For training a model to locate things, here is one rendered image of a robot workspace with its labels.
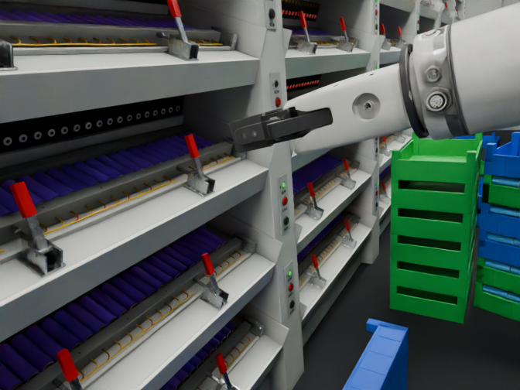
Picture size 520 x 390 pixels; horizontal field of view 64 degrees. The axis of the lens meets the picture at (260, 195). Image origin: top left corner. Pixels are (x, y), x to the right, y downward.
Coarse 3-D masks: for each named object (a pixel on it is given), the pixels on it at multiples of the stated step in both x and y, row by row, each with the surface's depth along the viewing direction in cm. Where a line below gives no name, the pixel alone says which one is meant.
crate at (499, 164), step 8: (512, 136) 119; (488, 144) 108; (496, 144) 108; (512, 144) 120; (488, 152) 108; (496, 152) 113; (504, 152) 117; (512, 152) 120; (488, 160) 108; (496, 160) 107; (504, 160) 106; (512, 160) 104; (488, 168) 109; (496, 168) 108; (504, 168) 106; (512, 168) 105; (512, 176) 105
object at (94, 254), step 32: (128, 128) 70; (224, 128) 81; (0, 160) 52; (256, 160) 79; (192, 192) 64; (224, 192) 67; (256, 192) 78; (64, 224) 50; (96, 224) 51; (128, 224) 53; (160, 224) 55; (192, 224) 62; (64, 256) 45; (96, 256) 46; (128, 256) 51; (0, 288) 39; (32, 288) 40; (64, 288) 44; (0, 320) 38; (32, 320) 42
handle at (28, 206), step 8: (16, 184) 41; (24, 184) 41; (16, 192) 41; (24, 192) 41; (16, 200) 41; (24, 200) 41; (24, 208) 41; (32, 208) 42; (24, 216) 41; (32, 216) 42; (32, 224) 42; (32, 232) 42; (40, 232) 42; (40, 240) 42; (40, 248) 42
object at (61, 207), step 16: (224, 144) 78; (176, 160) 67; (192, 160) 69; (208, 160) 73; (224, 160) 75; (128, 176) 58; (144, 176) 60; (160, 176) 63; (80, 192) 52; (96, 192) 53; (112, 192) 55; (128, 192) 58; (48, 208) 48; (64, 208) 49; (80, 208) 52; (0, 224) 43; (16, 224) 44; (48, 224) 48; (0, 240) 44
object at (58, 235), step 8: (232, 160) 76; (240, 160) 78; (216, 168) 72; (176, 184) 63; (184, 184) 65; (160, 192) 60; (136, 200) 57; (144, 200) 58; (120, 208) 54; (128, 208) 56; (96, 216) 52; (104, 216) 52; (80, 224) 49; (88, 224) 50; (56, 232) 47; (64, 232) 47; (72, 232) 48; (0, 256) 42; (8, 256) 42; (16, 256) 43; (0, 264) 42
